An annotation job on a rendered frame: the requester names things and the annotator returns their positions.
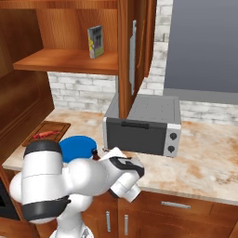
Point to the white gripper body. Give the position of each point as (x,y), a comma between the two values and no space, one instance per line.
(114,153)

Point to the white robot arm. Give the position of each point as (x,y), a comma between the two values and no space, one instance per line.
(43,182)

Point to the dark brown condiment bottle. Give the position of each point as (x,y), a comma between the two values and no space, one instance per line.
(95,154)

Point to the blue plate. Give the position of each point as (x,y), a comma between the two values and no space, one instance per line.
(77,148)

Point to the brown wooden cutting board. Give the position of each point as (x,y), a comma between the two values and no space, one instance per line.
(53,127)

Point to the red fish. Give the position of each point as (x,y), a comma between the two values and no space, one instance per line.
(45,134)

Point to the wooden cabinet door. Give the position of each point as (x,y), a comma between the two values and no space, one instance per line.
(125,62)
(150,37)

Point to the grey toaster oven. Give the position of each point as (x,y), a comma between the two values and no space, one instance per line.
(145,130)

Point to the wooden base cupboard door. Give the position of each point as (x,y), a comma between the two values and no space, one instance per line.
(99,217)
(173,225)

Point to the wooden drawer front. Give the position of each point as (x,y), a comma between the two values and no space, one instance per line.
(186,206)

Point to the grey printed box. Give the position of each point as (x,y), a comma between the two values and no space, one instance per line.
(95,42)

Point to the black appliance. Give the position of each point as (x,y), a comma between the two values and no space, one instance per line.
(6,201)

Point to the wooden wall cabinet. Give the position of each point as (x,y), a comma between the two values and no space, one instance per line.
(62,46)

